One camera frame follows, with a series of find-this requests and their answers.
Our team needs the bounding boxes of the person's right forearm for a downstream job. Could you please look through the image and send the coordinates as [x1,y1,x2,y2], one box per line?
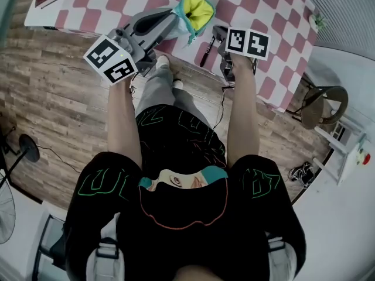
[226,56,261,170]

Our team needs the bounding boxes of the black standing fan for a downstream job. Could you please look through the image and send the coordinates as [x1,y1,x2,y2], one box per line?
[0,133,41,246]

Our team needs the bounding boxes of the thin black cable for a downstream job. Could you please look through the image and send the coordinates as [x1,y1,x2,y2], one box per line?
[210,83,236,132]
[128,71,139,100]

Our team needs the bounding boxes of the person's left forearm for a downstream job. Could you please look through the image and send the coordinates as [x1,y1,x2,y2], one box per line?
[107,76,144,170]

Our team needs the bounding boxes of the black marker pen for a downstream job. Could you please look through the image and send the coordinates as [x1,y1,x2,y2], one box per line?
[199,36,216,68]

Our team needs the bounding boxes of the round brown wooden chair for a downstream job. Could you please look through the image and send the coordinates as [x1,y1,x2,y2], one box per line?
[285,73,350,130]

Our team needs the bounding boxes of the grey trousers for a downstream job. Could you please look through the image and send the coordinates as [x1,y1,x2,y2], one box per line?
[135,64,213,129]

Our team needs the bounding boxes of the white box with red button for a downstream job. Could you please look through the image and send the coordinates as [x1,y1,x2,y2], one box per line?
[337,132,374,186]

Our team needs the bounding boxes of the pink white checkered tablecloth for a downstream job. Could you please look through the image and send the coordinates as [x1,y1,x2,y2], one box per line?
[54,0,319,114]

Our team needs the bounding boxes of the person's head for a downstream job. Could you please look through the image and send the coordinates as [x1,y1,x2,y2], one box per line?
[172,263,236,281]

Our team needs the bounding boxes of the black printed t-shirt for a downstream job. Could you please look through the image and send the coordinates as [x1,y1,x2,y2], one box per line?
[64,104,307,281]

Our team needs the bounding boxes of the tangled black cable bundle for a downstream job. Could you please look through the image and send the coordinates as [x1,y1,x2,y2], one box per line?
[288,160,316,189]

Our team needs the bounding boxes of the teal pencil pouch yellow lining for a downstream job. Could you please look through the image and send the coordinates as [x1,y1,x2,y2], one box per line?
[172,0,217,45]

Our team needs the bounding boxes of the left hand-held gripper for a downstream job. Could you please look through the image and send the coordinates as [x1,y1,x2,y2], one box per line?
[83,8,180,84]

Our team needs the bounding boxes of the grey seat black frame chair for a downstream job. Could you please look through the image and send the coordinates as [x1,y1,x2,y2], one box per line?
[31,213,69,281]

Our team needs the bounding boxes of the white metal rack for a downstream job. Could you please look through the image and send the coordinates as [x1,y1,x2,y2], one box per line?
[311,115,367,187]

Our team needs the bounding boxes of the black fan power cable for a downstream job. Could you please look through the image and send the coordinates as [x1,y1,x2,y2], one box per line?
[37,144,82,174]

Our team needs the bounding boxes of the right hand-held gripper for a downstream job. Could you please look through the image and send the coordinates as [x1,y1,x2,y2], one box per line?
[212,25,271,81]

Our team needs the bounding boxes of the pale green plant white pot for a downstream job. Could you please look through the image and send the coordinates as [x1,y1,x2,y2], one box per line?
[310,12,328,30]

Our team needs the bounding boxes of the grey shoulder strap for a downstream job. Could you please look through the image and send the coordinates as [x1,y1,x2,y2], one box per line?
[265,231,298,281]
[86,212,121,281]

